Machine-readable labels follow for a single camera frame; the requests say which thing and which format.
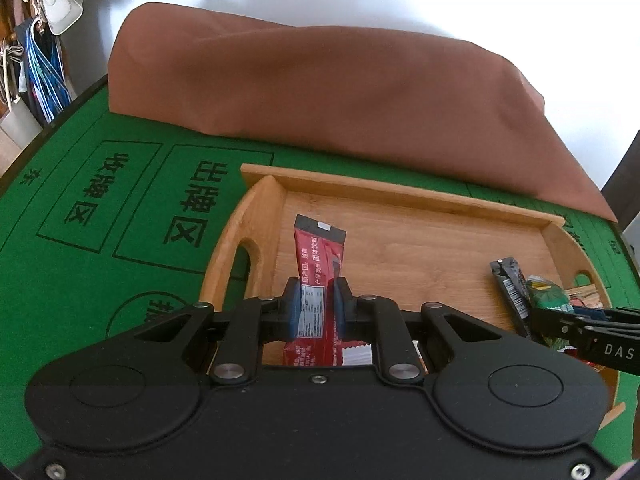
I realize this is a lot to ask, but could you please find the wooden tray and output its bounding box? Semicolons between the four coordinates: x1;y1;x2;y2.
199;162;627;429

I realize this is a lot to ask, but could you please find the blue striped bag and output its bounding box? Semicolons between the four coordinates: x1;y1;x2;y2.
26;19;72;123

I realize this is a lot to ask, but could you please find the black stick packet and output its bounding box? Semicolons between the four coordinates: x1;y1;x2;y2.
488;256;535;337

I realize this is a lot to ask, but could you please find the green snack packet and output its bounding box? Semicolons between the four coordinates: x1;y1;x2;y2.
524;274;577;317

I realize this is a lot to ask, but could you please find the long red stick packet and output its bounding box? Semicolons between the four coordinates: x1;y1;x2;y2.
281;213;371;367

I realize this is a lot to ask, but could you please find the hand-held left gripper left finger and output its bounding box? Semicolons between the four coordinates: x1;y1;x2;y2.
132;276;304;387

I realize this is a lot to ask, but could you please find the beige snack packet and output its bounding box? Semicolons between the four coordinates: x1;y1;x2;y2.
564;284;602;311

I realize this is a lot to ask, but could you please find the green felt table mat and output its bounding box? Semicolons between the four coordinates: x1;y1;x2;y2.
0;75;640;461

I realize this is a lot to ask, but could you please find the brown cloth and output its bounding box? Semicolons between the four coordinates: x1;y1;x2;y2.
107;2;618;223

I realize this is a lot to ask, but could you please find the white paper bag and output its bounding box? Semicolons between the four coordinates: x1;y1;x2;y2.
0;104;44;153

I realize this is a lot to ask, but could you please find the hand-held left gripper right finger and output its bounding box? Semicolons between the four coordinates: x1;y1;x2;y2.
331;276;504;386

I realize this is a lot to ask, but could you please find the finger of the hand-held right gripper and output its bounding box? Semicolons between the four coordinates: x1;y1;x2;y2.
570;306;640;331
529;308;593;353

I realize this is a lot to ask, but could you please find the white small purse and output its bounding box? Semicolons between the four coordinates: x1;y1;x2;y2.
36;0;84;37

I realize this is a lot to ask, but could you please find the dark brown door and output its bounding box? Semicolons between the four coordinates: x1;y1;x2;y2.
601;129;640;223

